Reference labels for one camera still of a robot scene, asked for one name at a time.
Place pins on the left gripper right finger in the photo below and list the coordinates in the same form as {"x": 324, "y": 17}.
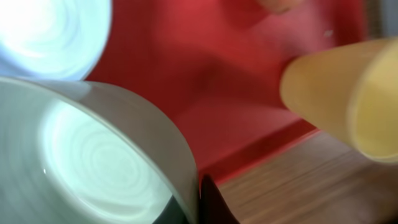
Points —
{"x": 212, "y": 206}

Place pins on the yellow plastic cup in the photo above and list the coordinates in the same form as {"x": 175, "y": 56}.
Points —
{"x": 349, "y": 92}

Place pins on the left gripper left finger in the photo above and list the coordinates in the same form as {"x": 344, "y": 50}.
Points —
{"x": 172, "y": 214}

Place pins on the light blue bowl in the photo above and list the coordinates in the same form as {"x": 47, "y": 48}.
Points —
{"x": 53, "y": 39}

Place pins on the mint green bowl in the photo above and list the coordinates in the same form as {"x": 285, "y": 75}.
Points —
{"x": 89, "y": 152}

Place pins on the red serving tray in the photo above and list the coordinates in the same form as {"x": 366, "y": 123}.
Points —
{"x": 213, "y": 67}

